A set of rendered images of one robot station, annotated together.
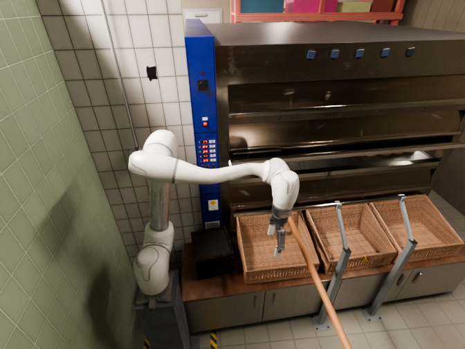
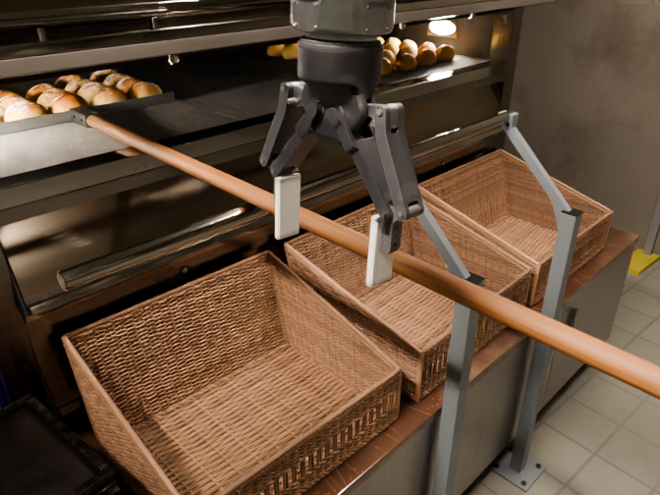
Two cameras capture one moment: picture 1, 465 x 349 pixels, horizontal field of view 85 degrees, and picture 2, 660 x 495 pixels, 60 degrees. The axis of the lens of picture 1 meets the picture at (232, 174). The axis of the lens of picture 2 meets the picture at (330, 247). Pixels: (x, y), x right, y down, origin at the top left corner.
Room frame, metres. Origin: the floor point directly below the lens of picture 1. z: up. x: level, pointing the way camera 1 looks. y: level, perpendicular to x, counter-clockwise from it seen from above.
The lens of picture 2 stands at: (0.44, 0.10, 1.57)
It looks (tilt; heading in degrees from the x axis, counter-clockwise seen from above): 28 degrees down; 323
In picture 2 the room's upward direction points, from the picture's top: straight up
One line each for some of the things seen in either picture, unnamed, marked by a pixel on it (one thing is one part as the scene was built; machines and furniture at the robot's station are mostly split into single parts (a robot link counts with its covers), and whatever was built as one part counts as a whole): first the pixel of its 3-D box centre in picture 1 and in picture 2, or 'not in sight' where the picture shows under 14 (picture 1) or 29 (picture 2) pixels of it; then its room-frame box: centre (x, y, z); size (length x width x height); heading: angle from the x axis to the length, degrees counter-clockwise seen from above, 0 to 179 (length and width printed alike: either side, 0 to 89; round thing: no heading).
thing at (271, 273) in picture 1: (274, 243); (241, 379); (1.35, -0.33, 0.72); 0.56 x 0.49 x 0.28; 97
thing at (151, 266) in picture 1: (151, 267); not in sight; (0.81, 0.42, 1.17); 0.18 x 0.16 x 0.22; 2
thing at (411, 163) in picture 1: (338, 170); (331, 109); (1.72, -0.86, 1.16); 1.80 x 0.06 x 0.04; 98
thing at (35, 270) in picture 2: (335, 185); (337, 159); (1.70, -0.86, 1.02); 1.79 x 0.11 x 0.19; 98
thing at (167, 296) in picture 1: (154, 288); not in sight; (0.78, 0.42, 1.03); 0.22 x 0.18 x 0.06; 5
